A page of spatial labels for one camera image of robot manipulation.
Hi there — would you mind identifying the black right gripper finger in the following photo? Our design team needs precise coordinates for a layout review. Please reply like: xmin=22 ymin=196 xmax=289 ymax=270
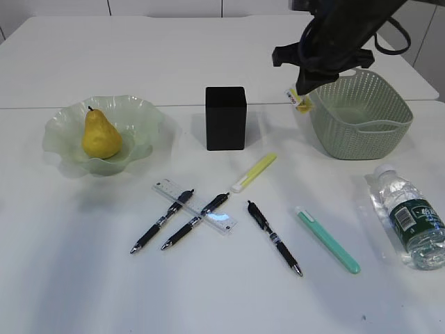
xmin=296 ymin=67 xmax=322 ymax=96
xmin=315 ymin=72 xmax=339 ymax=88

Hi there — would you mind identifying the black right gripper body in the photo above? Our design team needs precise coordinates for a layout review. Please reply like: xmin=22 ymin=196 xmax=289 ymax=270
xmin=272 ymin=13 xmax=375 ymax=73

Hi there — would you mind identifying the yellow white waste paper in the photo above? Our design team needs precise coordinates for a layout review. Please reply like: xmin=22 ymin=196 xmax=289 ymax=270
xmin=285 ymin=88 xmax=313 ymax=113

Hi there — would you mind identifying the clear water bottle green label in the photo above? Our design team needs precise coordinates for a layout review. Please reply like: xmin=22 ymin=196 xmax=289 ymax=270
xmin=364 ymin=164 xmax=444 ymax=271

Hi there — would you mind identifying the mint green utility knife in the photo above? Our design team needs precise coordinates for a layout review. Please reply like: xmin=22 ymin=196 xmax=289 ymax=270
xmin=295 ymin=207 xmax=361 ymax=274

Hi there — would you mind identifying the yellow pear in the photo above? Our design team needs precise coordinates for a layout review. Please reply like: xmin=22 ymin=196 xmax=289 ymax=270
xmin=81 ymin=106 xmax=122 ymax=159

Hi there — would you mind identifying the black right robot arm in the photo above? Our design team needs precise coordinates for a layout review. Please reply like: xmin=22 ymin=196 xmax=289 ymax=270
xmin=272 ymin=0 xmax=411 ymax=95

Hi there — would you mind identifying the sage green woven plastic basket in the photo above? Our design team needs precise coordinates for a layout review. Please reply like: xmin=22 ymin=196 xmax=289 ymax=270
xmin=308 ymin=69 xmax=414 ymax=160

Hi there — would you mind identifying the yellow utility knife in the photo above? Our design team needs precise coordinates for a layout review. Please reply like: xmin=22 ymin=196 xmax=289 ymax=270
xmin=231 ymin=153 xmax=277 ymax=193

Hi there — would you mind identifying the black square pen holder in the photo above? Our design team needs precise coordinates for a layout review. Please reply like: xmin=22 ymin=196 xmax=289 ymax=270
xmin=205 ymin=86 xmax=247 ymax=151

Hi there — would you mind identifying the black gel pen right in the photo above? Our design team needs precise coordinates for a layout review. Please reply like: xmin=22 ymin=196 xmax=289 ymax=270
xmin=248 ymin=200 xmax=303 ymax=277

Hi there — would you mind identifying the black gel pen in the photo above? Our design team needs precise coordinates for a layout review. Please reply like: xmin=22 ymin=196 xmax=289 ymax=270
xmin=130 ymin=189 xmax=194 ymax=254
xmin=161 ymin=193 xmax=229 ymax=251
xmin=248 ymin=200 xmax=303 ymax=277

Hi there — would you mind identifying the black gel pen middle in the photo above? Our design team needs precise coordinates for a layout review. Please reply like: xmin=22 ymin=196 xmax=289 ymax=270
xmin=161 ymin=193 xmax=229 ymax=251

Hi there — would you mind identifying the clear plastic ruler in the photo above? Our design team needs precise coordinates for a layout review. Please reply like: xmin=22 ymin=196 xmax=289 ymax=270
xmin=152 ymin=179 xmax=237 ymax=235

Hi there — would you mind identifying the black gel pen far left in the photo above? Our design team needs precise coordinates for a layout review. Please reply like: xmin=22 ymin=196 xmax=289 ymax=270
xmin=130 ymin=189 xmax=194 ymax=254

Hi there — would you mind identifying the light green wavy glass plate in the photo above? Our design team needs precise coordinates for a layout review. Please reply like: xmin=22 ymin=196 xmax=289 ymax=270
xmin=42 ymin=95 xmax=164 ymax=175

